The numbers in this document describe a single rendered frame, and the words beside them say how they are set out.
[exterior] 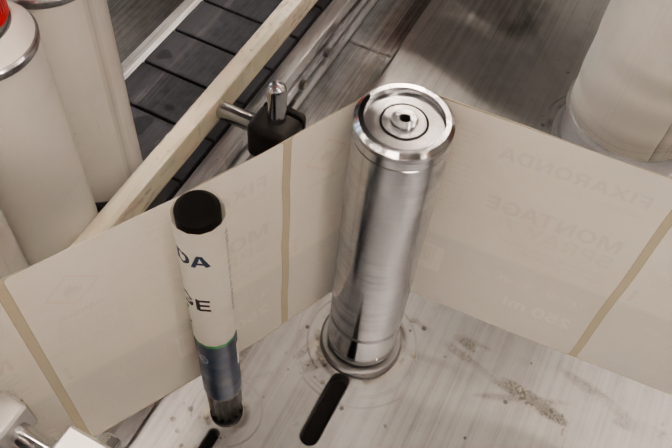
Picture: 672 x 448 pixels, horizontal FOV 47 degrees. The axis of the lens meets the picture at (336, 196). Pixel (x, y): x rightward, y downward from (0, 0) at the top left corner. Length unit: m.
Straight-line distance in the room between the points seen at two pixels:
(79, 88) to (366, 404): 0.22
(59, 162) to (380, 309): 0.17
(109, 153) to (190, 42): 0.15
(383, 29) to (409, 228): 0.38
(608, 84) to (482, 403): 0.20
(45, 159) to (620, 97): 0.32
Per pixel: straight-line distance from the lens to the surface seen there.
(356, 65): 0.64
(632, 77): 0.47
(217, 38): 0.59
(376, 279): 0.34
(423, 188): 0.29
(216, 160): 0.51
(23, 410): 0.30
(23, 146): 0.39
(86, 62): 0.41
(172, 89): 0.55
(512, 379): 0.45
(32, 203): 0.42
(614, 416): 0.46
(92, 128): 0.44
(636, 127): 0.49
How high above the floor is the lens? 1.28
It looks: 54 degrees down
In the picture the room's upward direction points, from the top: 6 degrees clockwise
